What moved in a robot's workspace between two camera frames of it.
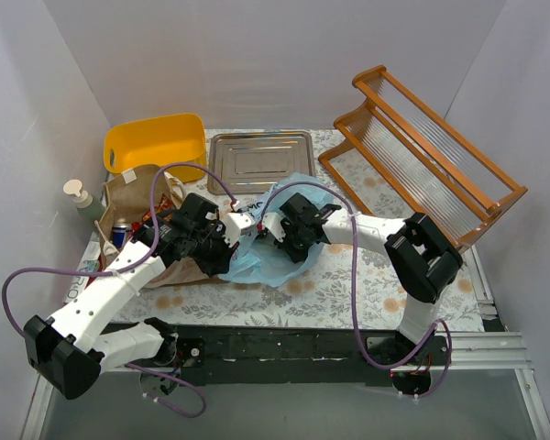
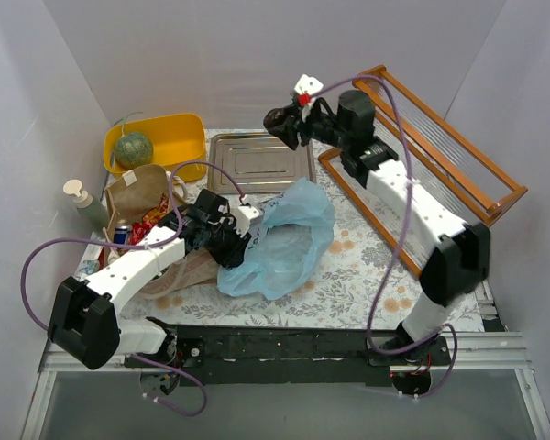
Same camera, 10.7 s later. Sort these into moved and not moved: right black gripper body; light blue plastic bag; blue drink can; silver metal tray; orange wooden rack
Moved: right black gripper body; light blue plastic bag
Not moved: blue drink can; orange wooden rack; silver metal tray
